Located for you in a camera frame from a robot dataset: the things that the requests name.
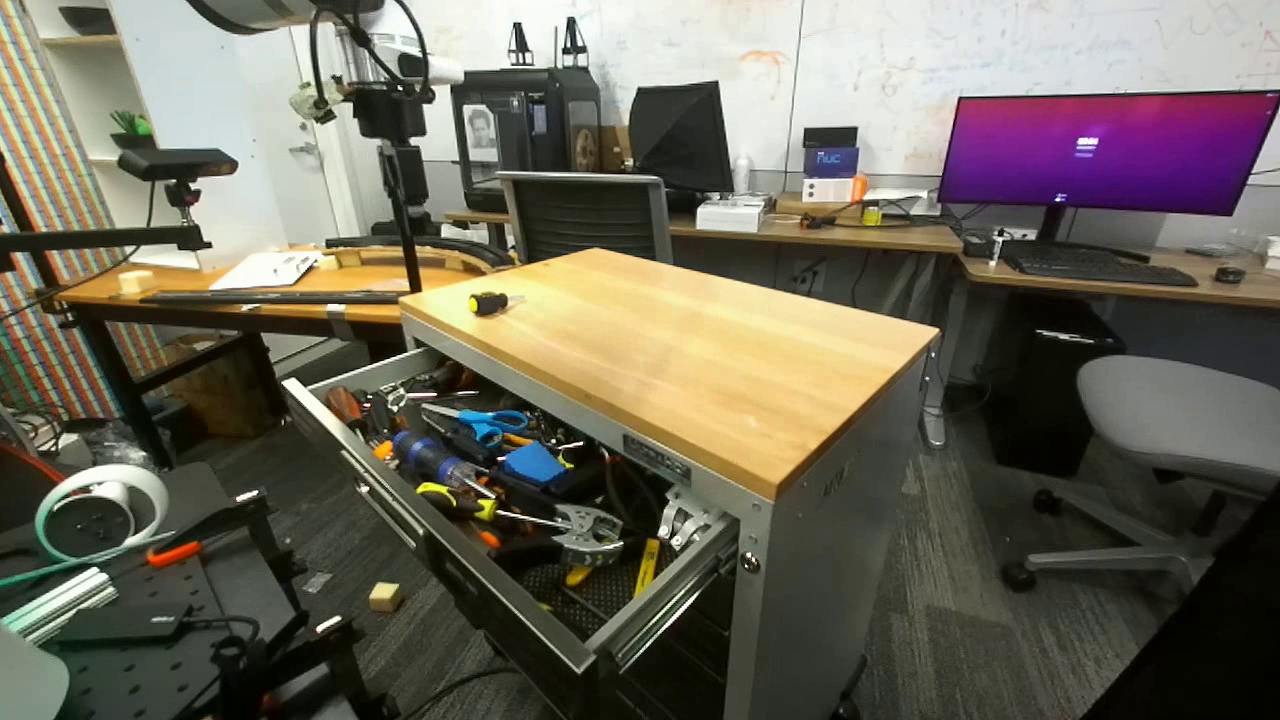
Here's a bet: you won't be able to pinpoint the black 3d printer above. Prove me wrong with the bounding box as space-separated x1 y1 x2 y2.
450 17 604 214

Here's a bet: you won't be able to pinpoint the silver tool cabinet wooden top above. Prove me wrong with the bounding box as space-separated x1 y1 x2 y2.
283 248 941 720

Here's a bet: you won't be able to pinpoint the camera on mount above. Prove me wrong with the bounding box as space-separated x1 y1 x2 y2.
0 148 239 276

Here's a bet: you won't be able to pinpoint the whiteboard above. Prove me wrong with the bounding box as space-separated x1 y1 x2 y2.
795 0 1280 183

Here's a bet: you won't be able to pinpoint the long black bar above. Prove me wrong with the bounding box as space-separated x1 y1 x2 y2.
140 289 403 307

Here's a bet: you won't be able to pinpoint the black computer tower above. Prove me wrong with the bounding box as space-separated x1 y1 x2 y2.
985 295 1127 477

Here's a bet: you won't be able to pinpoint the black mesh office chair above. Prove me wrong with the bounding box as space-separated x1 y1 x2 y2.
497 170 675 266

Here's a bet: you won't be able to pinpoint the flat black box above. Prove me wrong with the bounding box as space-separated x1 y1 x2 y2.
55 603 192 645

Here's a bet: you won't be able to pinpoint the potted plant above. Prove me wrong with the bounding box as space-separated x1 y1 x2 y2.
108 108 157 152

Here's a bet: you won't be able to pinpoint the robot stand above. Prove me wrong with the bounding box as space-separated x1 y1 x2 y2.
0 460 386 720

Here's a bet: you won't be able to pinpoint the wooden desk black legs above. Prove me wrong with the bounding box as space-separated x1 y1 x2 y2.
55 245 516 471

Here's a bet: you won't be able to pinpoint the monitor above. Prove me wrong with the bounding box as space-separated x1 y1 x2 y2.
937 90 1280 247

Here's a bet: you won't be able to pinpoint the black keyboard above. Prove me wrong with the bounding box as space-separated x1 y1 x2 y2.
1003 245 1199 289

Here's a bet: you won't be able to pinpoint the heap of tools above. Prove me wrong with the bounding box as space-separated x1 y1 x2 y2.
322 362 723 601

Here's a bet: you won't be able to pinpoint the black hose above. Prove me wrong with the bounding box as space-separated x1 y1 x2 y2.
325 235 517 270

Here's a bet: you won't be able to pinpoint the white ring spool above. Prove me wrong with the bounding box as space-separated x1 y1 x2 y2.
35 463 172 562

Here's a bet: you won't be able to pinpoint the aluminium extrusion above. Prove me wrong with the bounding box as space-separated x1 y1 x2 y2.
0 567 120 647

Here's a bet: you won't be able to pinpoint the grey office chair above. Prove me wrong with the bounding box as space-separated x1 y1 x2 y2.
1003 355 1280 596

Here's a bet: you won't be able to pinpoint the black hooded box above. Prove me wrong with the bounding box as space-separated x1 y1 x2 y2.
628 80 735 197

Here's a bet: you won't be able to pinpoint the stack of boxes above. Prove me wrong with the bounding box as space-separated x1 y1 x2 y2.
800 126 861 204

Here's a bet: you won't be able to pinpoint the white flat box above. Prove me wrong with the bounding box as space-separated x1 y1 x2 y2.
695 197 769 234

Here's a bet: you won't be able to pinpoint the yellow black long screwdriver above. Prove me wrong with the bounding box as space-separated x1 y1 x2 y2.
415 482 573 531

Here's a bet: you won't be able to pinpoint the black bowl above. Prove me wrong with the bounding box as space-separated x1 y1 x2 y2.
58 5 119 37

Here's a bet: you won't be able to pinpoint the long wooden desk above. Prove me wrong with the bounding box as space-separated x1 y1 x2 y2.
445 205 1280 451

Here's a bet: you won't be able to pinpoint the brown cardboard box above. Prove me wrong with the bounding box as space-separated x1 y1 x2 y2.
160 335 287 440

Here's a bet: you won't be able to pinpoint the white paper sheet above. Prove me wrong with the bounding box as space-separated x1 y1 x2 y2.
208 250 323 292

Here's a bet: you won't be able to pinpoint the blue handled scissors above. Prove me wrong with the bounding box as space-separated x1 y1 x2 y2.
420 402 529 448

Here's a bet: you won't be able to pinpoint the blue handled screwdriver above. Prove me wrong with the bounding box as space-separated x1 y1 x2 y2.
392 430 493 497

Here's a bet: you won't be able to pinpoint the drawer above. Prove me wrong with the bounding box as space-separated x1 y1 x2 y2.
283 345 743 720

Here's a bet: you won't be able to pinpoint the white shelf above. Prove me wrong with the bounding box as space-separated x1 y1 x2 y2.
20 0 293 273

